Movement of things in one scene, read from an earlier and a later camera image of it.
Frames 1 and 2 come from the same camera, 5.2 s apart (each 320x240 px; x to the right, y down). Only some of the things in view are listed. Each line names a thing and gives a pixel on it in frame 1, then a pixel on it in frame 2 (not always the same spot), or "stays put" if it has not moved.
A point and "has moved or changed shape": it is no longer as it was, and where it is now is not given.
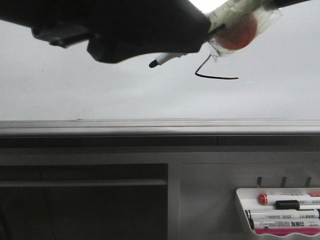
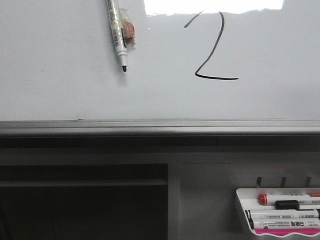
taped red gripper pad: [239, 34] has moved or changed shape
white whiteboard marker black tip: [218, 17] has moved or changed shape
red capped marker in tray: [306, 199] stays put
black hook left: [259, 181] stays put
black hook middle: [282, 184] stays put
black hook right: [307, 182] stays put
